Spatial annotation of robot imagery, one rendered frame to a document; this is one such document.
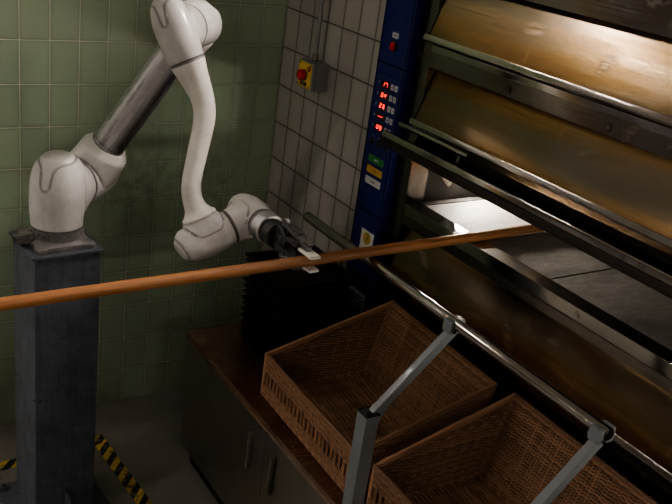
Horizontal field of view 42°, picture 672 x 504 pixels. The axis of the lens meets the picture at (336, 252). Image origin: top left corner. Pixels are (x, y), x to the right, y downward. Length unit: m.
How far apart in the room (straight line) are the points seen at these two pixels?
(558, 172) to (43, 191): 1.45
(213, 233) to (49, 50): 1.02
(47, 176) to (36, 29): 0.66
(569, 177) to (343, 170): 1.07
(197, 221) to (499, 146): 0.87
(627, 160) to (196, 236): 1.15
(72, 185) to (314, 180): 1.04
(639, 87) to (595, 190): 0.27
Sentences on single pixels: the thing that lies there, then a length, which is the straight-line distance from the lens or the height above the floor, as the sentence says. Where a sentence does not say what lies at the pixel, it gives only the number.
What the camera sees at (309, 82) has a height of 1.44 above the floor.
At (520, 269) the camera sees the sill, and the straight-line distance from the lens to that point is 2.51.
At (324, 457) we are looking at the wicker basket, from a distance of 2.53.
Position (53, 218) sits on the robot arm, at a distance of 2.67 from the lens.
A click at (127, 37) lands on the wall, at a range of 3.23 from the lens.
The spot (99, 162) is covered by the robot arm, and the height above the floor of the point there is 1.23.
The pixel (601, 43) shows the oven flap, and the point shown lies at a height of 1.84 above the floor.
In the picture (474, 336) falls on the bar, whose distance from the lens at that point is 2.09.
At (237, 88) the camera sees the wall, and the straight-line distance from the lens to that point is 3.44.
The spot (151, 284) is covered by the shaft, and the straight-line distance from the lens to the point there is 2.08.
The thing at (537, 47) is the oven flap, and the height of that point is 1.78.
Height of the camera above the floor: 2.11
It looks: 23 degrees down
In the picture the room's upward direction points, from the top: 8 degrees clockwise
